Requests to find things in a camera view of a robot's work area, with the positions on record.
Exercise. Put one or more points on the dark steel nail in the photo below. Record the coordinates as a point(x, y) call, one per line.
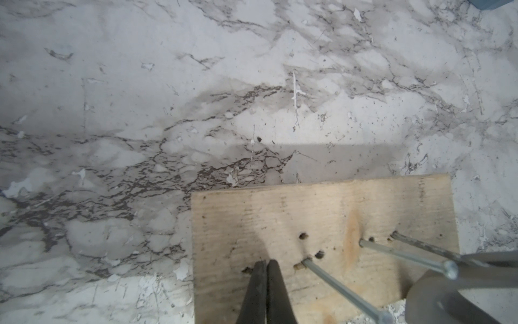
point(439, 251)

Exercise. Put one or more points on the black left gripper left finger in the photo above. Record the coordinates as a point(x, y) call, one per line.
point(254, 306)

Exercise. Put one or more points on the blue pot green plant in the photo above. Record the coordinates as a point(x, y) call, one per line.
point(489, 4)

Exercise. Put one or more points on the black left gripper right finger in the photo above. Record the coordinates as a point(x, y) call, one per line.
point(279, 309)

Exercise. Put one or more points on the middle steel nail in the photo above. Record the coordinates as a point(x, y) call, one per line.
point(447, 268)

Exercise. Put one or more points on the left steel nail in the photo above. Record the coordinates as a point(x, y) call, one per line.
point(376, 315)

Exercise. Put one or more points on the wooden board with holes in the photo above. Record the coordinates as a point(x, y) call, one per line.
point(233, 229)

